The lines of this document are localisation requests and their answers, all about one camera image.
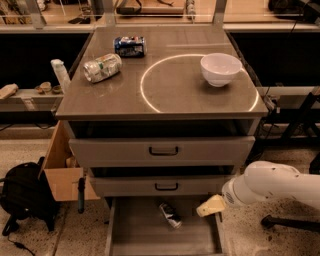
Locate small round tape rolls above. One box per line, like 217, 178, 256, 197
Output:
34, 82, 62, 94

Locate white ceramic bowl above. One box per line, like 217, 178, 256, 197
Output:
200, 53, 242, 87

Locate grey drawer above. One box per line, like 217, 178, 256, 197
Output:
69, 136, 255, 167
105, 196, 225, 256
91, 175, 232, 197

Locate black office chair base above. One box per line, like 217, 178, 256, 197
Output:
260, 159, 320, 234

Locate grey middle drawer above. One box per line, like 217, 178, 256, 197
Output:
91, 175, 232, 197

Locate black backpack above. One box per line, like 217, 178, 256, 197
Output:
0, 157, 59, 236

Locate blue pepsi can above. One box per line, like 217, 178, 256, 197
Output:
113, 36, 147, 58

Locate grey top drawer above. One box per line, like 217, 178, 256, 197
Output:
69, 136, 255, 167

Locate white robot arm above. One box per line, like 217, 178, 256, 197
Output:
196, 161, 320, 217

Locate grey drawer cabinet counter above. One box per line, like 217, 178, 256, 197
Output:
56, 25, 268, 135

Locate beige block on shelf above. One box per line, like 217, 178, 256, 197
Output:
0, 84, 19, 99

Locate brown cardboard box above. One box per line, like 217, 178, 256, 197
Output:
42, 122, 99, 201

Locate white plastic bottle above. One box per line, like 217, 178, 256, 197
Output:
51, 59, 71, 93

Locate grey bottom drawer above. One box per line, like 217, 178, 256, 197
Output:
105, 196, 225, 256

